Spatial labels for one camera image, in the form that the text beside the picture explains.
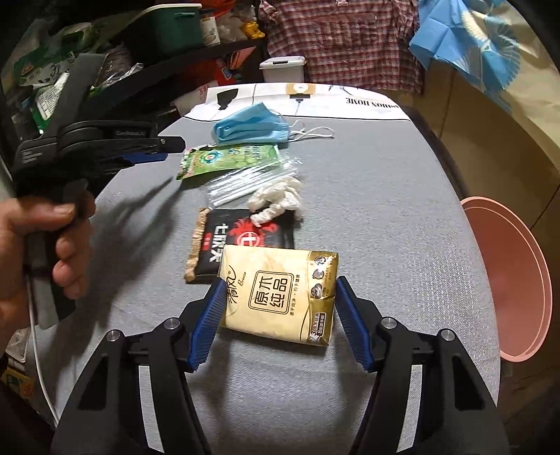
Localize blue face mask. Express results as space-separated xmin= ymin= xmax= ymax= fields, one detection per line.
xmin=213 ymin=103 xmax=335 ymax=145

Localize green and white packet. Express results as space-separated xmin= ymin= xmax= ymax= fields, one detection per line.
xmin=13 ymin=24 xmax=106 ymax=88

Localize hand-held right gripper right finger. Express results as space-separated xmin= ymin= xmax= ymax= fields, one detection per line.
xmin=335 ymin=275 xmax=510 ymax=455

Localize beige tissue pack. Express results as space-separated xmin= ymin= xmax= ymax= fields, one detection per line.
xmin=217 ymin=245 xmax=340 ymax=348

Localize red carton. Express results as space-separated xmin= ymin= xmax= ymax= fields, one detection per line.
xmin=214 ymin=57 xmax=263 ymax=86

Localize red plaid shirt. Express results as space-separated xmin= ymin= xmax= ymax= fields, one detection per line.
xmin=256 ymin=0 xmax=425 ymax=95

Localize black shelf rack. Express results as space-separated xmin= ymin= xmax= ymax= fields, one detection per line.
xmin=0 ymin=0 xmax=270 ymax=145

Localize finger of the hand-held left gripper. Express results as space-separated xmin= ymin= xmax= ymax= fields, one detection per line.
xmin=151 ymin=135 xmax=185 ymax=152
xmin=120 ymin=150 xmax=168 ymax=170

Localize white cable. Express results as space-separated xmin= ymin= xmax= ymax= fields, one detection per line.
xmin=25 ymin=280 xmax=61 ymax=426

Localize pink plastic bucket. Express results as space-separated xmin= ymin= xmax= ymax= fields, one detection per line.
xmin=459 ymin=197 xmax=553 ymax=364

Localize blue patterned cloth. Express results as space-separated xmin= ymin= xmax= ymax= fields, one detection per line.
xmin=409 ymin=0 xmax=521 ymax=99

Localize white printed cloth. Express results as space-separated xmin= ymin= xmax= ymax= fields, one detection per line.
xmin=181 ymin=82 xmax=412 ymax=121

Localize clear plastic wrapper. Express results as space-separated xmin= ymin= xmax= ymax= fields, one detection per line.
xmin=205 ymin=155 xmax=303 ymax=210

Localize black packet with red print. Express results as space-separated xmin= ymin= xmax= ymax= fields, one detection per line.
xmin=186 ymin=208 xmax=295 ymax=284

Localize green storage box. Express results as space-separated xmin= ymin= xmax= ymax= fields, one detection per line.
xmin=127 ymin=3 xmax=205 ymax=55

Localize person's left hand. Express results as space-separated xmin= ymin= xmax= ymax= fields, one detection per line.
xmin=0 ymin=191 xmax=97 ymax=356

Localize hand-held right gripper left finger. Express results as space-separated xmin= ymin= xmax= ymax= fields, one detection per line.
xmin=49 ymin=280 xmax=228 ymax=455

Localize green snack packet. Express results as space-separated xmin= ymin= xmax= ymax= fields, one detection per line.
xmin=176 ymin=144 xmax=281 ymax=181

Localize white lidded bin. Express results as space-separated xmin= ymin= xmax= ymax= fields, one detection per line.
xmin=259 ymin=56 xmax=306 ymax=84

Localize labelled jar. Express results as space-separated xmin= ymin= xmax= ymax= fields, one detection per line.
xmin=199 ymin=13 xmax=222 ymax=47

